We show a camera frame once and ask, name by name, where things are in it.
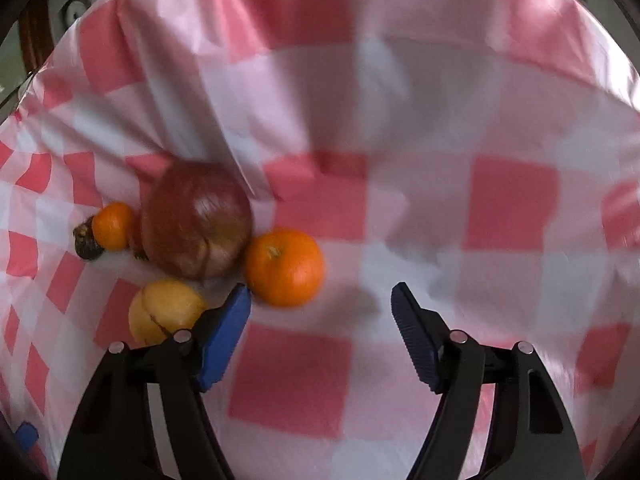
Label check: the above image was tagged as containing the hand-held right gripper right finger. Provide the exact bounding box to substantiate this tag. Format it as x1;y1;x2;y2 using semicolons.
390;281;586;480

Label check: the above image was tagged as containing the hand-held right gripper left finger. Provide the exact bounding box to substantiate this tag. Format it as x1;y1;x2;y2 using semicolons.
57;282;252;480

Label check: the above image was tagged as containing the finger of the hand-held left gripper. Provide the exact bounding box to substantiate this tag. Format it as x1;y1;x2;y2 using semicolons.
15;422;40;456

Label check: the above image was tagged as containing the orange mandarin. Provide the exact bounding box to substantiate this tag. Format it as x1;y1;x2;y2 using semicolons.
91;201;135;252
244;228;326;308

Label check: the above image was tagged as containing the red-brown apple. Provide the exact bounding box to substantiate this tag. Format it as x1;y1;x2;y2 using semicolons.
140;160;254;281

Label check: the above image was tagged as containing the dark brown water chestnut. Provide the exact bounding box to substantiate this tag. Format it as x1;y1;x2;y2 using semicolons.
72;216;107;261

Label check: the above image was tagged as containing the red white checked tablecloth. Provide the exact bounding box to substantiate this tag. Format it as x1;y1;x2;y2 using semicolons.
0;0;640;480

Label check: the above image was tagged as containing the round white gauge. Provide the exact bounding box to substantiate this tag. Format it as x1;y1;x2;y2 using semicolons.
60;0;93;28

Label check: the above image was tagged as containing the brown wooden post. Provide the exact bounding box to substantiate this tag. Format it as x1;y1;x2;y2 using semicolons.
20;0;56;73

